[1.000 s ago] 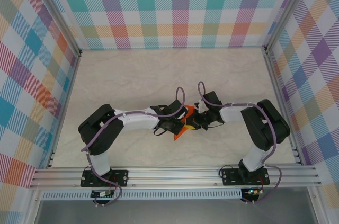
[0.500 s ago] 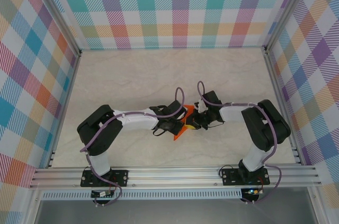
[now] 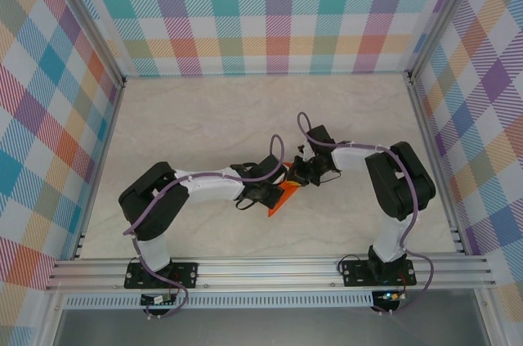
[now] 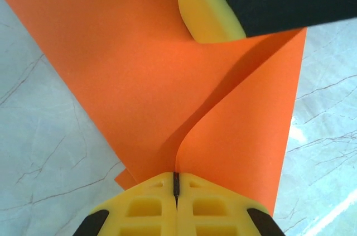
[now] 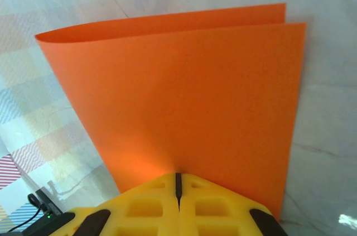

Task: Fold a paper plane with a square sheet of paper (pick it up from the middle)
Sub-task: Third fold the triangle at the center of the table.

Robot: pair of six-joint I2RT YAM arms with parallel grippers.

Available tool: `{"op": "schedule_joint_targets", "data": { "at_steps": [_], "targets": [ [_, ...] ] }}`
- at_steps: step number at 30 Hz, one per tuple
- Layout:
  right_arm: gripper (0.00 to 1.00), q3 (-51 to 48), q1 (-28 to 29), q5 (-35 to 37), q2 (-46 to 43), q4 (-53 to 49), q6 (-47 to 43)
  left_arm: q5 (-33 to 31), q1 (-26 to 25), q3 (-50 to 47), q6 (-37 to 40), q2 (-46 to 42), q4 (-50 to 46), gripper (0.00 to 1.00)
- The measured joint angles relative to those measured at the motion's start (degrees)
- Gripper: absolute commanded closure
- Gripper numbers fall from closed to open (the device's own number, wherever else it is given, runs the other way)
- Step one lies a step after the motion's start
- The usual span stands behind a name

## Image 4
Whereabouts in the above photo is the orange paper sheet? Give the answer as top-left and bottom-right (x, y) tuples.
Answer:
(0, 0), (307, 219)

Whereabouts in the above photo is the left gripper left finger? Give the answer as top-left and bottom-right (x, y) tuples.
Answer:
(73, 171), (178, 236)

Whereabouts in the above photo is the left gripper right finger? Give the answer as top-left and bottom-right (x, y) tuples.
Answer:
(177, 171), (287, 236)

